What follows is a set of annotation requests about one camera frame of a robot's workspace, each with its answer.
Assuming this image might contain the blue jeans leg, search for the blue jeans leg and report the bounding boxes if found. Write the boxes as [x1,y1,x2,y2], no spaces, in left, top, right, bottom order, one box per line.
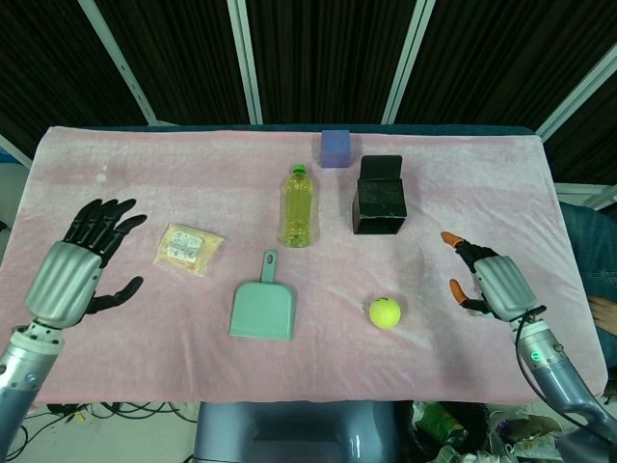
[558,202,617,300]

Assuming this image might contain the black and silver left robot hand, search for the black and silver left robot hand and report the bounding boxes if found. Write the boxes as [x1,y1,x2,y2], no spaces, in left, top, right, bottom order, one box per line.
[22,197,148,330]

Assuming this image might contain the person's bare hand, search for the person's bare hand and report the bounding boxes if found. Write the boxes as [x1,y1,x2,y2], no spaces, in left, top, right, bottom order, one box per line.
[589,296,617,335]

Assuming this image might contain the crumpled plastic bags pile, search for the crumpled plastic bags pile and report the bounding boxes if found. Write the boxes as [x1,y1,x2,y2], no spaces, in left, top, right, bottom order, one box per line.
[409,400,568,463]

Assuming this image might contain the silver right robot hand orange fingertips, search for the silver right robot hand orange fingertips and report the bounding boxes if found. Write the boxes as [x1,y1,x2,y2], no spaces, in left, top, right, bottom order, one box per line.
[440,230,537,323]

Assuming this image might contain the yellow tennis ball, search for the yellow tennis ball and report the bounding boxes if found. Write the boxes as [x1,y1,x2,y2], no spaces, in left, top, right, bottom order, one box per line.
[368,296,402,330]

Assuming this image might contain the grey-blue robot torso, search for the grey-blue robot torso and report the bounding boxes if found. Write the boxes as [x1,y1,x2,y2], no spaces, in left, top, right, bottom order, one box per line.
[192,399,416,463]

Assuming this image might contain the black floor cables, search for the black floor cables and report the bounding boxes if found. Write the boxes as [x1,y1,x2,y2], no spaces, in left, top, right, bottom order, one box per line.
[28,402,200,426]

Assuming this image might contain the pink towel cloth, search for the pink towel cloth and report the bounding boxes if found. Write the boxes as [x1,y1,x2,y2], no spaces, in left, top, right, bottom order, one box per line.
[2,125,608,405]

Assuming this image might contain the yellow snack packet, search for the yellow snack packet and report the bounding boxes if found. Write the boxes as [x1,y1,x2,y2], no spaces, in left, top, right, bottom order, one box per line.
[152,222,227,279]

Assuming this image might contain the black open box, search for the black open box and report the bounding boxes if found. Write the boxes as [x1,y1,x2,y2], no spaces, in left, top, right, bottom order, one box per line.
[350,154,409,236]

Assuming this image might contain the white frame post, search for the white frame post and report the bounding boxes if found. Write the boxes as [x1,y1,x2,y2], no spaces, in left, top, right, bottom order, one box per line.
[536,41,617,141]
[228,0,264,124]
[0,133,34,169]
[78,0,159,124]
[384,0,437,124]

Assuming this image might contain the yellow drink bottle green cap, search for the yellow drink bottle green cap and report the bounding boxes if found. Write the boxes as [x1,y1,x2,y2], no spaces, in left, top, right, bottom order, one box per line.
[282,163,321,250]

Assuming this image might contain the black cable on robot arm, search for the black cable on robot arm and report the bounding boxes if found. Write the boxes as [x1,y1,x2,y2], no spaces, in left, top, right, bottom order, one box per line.
[513,306,597,428]

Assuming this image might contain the teal plastic dustpan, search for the teal plastic dustpan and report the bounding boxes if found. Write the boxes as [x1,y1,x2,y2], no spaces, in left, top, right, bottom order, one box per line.
[228,249,297,344]

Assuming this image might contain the purple foam block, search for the purple foam block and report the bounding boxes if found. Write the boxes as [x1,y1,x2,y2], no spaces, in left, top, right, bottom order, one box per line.
[320,129,352,169]

